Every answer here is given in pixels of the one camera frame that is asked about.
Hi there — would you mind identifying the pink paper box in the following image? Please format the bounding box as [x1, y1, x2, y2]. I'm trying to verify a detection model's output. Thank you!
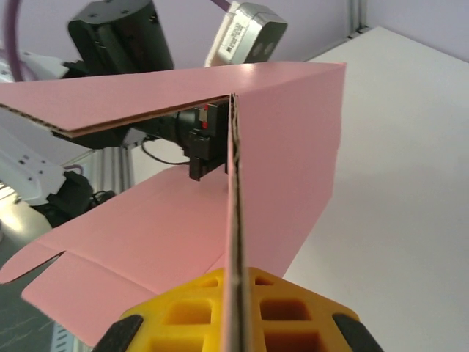
[0, 61, 347, 352]

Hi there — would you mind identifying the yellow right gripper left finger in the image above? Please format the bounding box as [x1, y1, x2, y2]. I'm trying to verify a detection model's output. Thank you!
[93, 267, 230, 352]

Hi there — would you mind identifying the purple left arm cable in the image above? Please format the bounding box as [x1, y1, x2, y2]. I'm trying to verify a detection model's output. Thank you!
[2, 0, 235, 173]

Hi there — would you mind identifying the thin black cable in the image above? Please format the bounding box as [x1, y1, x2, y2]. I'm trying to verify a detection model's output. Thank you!
[141, 137, 191, 166]

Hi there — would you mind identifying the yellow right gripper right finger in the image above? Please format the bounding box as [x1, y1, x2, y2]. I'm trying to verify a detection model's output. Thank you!
[240, 267, 384, 352]

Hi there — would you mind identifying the aluminium mounting rail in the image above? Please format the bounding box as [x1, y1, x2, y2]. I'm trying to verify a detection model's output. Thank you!
[60, 144, 135, 201]

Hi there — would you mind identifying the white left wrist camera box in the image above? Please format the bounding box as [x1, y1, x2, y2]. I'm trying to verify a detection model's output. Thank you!
[203, 1, 289, 67]

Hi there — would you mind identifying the aluminium frame post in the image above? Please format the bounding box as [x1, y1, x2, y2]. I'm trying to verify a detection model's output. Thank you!
[346, 0, 368, 40]

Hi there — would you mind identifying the slotted light blue cable duct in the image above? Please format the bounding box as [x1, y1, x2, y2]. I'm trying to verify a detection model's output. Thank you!
[45, 320, 80, 352]

